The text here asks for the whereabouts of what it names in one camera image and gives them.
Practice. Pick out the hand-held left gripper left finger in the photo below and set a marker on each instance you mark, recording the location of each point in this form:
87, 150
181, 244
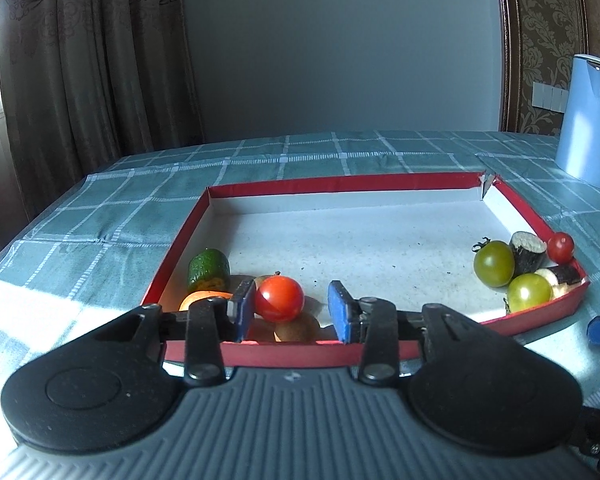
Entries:
242, 310

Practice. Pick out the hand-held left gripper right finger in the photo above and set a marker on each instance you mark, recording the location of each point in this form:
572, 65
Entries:
340, 312

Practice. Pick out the green avocado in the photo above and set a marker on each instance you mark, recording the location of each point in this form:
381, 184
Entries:
209, 270

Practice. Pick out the red cardboard box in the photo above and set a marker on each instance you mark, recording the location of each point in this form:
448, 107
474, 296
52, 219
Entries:
370, 260

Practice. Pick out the green tomato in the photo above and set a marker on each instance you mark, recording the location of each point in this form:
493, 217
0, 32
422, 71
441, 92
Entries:
494, 264
529, 293

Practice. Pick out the small red cherry tomato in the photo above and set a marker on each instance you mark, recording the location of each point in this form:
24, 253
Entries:
560, 246

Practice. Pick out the orange mandarin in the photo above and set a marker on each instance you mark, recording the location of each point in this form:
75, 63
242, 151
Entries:
202, 300

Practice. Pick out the teal checked tablecloth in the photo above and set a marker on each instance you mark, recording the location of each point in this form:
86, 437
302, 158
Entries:
130, 200

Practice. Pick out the blue kettle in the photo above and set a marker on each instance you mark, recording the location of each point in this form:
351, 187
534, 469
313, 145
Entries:
590, 120

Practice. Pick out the brown patterned curtain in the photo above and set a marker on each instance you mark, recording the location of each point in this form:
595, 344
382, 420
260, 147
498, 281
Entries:
90, 60

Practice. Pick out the white wall switch panel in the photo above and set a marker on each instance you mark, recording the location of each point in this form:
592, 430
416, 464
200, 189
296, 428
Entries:
551, 96

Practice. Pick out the dark wooden wall trim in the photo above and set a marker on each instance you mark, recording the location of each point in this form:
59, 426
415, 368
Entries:
510, 45

